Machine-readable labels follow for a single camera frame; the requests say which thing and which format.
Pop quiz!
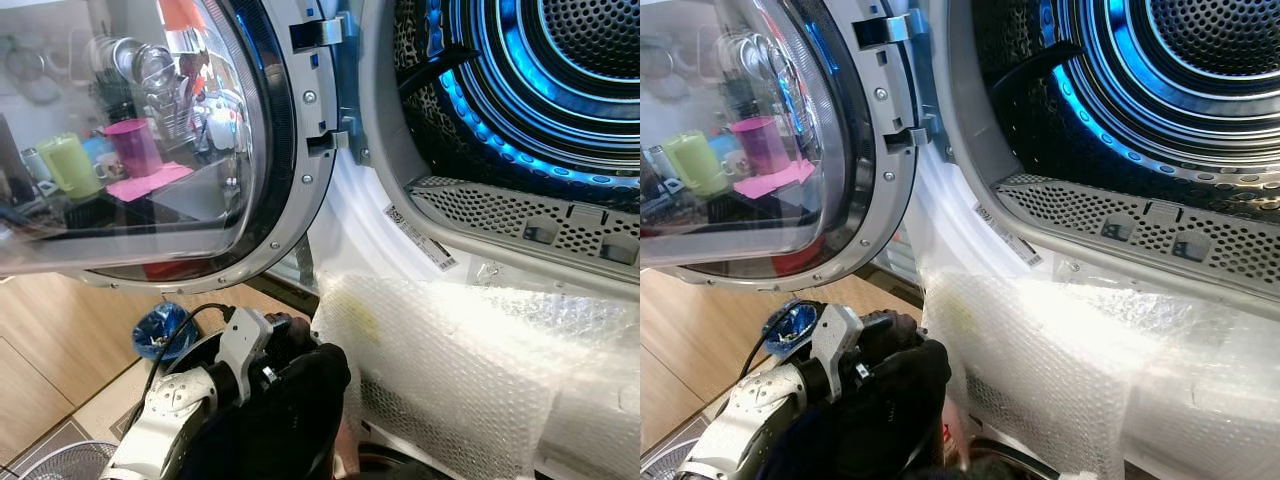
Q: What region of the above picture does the dark black garment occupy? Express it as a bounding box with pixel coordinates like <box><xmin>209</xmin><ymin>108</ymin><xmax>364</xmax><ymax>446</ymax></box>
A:
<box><xmin>755</xmin><ymin>338</ymin><xmax>953</xmax><ymax>480</ymax></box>
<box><xmin>178</xmin><ymin>340</ymin><xmax>353</xmax><ymax>480</ymax></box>

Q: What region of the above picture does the white front-load washing machine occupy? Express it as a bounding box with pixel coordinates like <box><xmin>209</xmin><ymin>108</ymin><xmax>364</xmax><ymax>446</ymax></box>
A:
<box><xmin>305</xmin><ymin>0</ymin><xmax>641</xmax><ymax>480</ymax></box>
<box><xmin>905</xmin><ymin>0</ymin><xmax>1280</xmax><ymax>480</ymax></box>

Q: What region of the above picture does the blue crumpled plastic bag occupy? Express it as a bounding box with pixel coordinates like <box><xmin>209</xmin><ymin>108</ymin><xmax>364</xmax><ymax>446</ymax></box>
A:
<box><xmin>132</xmin><ymin>301</ymin><xmax>202</xmax><ymax>362</ymax></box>
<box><xmin>764</xmin><ymin>299</ymin><xmax>824</xmax><ymax>357</ymax></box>

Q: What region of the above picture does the white barcode label sticker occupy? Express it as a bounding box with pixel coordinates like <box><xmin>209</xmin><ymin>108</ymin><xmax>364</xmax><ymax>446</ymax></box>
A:
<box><xmin>971</xmin><ymin>202</ymin><xmax>1044</xmax><ymax>268</ymax></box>
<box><xmin>384</xmin><ymin>204</ymin><xmax>459</xmax><ymax>272</ymax></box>

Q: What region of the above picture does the clear bubble wrap sheet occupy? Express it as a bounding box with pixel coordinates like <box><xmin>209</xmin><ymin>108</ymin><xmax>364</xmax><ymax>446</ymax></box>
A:
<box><xmin>311</xmin><ymin>268</ymin><xmax>641</xmax><ymax>480</ymax></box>
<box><xmin>914</xmin><ymin>268</ymin><xmax>1280</xmax><ymax>480</ymax></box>

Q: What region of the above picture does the round glass washer door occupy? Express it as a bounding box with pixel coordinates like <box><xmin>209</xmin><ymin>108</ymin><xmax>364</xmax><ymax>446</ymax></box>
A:
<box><xmin>640</xmin><ymin>0</ymin><xmax>947</xmax><ymax>295</ymax></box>
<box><xmin>0</xmin><ymin>0</ymin><xmax>347</xmax><ymax>295</ymax></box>

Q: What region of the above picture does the pink cloth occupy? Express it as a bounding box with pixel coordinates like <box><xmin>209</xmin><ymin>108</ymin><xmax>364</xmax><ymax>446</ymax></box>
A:
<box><xmin>104</xmin><ymin>162</ymin><xmax>195</xmax><ymax>205</ymax></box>

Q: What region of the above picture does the pink plastic cup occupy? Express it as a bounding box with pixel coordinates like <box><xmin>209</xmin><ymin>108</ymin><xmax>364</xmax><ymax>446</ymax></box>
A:
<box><xmin>729</xmin><ymin>114</ymin><xmax>794</xmax><ymax>177</ymax></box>
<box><xmin>102</xmin><ymin>117</ymin><xmax>165</xmax><ymax>180</ymax></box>

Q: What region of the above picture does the grey perforated lint filter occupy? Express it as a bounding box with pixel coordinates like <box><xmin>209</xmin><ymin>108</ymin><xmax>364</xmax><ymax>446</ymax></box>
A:
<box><xmin>992</xmin><ymin>172</ymin><xmax>1280</xmax><ymax>293</ymax></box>
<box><xmin>404</xmin><ymin>176</ymin><xmax>641</xmax><ymax>270</ymax></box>

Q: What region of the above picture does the grey metal door hinge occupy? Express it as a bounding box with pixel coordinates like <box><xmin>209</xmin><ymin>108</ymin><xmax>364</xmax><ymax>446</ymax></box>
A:
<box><xmin>852</xmin><ymin>8</ymin><xmax>957</xmax><ymax>163</ymax></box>
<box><xmin>289</xmin><ymin>10</ymin><xmax>372</xmax><ymax>167</ymax></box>

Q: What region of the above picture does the green plastic mug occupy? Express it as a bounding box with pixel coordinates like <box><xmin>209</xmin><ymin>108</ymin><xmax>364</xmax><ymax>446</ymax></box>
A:
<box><xmin>36</xmin><ymin>132</ymin><xmax>104</xmax><ymax>200</ymax></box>
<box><xmin>659</xmin><ymin>129</ymin><xmax>730</xmax><ymax>199</ymax></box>

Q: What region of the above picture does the white fan grille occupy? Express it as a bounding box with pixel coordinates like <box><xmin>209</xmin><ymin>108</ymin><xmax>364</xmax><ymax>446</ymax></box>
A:
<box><xmin>8</xmin><ymin>439</ymin><xmax>120</xmax><ymax>480</ymax></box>
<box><xmin>640</xmin><ymin>449</ymin><xmax>703</xmax><ymax>480</ymax></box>

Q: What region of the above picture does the perforated steel washer drum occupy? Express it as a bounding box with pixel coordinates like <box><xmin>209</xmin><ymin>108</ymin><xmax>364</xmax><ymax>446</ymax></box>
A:
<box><xmin>393</xmin><ymin>0</ymin><xmax>641</xmax><ymax>204</ymax></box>
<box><xmin>973</xmin><ymin>0</ymin><xmax>1280</xmax><ymax>213</ymax></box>

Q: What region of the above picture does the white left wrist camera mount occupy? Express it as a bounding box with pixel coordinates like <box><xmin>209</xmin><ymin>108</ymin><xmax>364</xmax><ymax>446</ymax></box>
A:
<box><xmin>807</xmin><ymin>302</ymin><xmax>867</xmax><ymax>401</ymax></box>
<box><xmin>214</xmin><ymin>307</ymin><xmax>277</xmax><ymax>406</ymax></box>

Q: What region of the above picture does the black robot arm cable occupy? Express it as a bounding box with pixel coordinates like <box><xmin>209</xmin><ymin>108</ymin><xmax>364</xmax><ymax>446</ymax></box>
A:
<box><xmin>140</xmin><ymin>302</ymin><xmax>234</xmax><ymax>401</ymax></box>
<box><xmin>737</xmin><ymin>297</ymin><xmax>823</xmax><ymax>387</ymax></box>

